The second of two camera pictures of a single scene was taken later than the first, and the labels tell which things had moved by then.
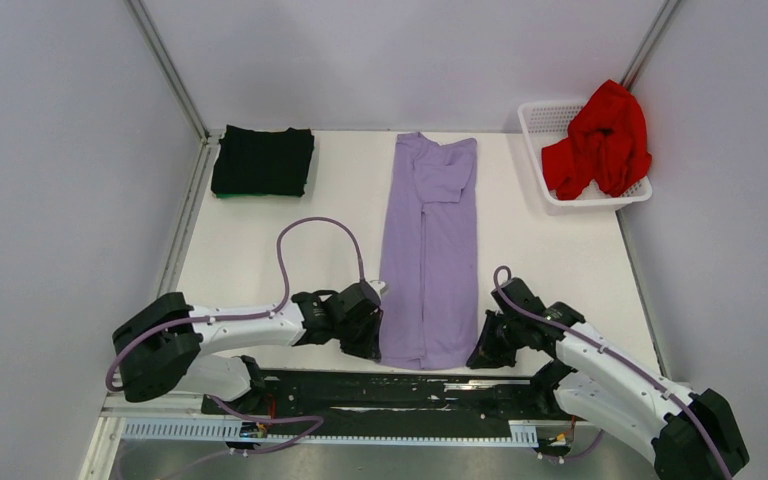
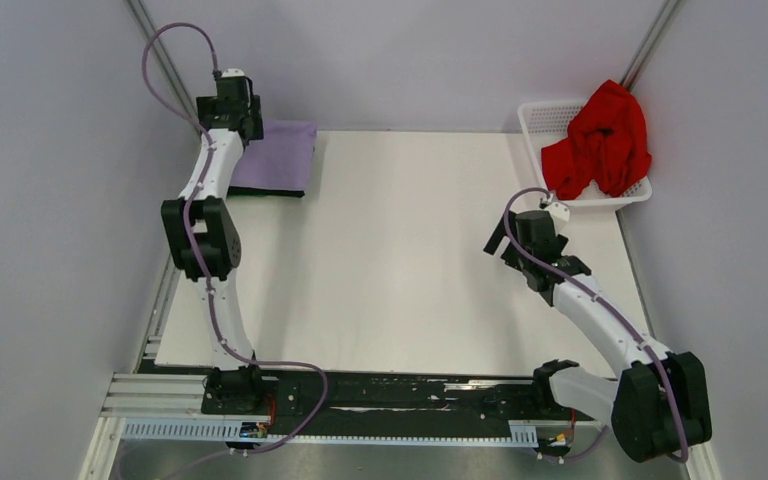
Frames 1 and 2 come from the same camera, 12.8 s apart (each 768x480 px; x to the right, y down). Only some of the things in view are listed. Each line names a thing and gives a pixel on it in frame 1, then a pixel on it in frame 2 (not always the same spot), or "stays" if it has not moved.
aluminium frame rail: [116, 406] stays
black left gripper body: [358, 338] -> [254, 113]
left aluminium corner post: [210, 140] stays
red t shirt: [606, 145] stays
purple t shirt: [430, 310] -> [281, 160]
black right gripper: [486, 355] -> [509, 258]
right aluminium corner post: [650, 44] stays
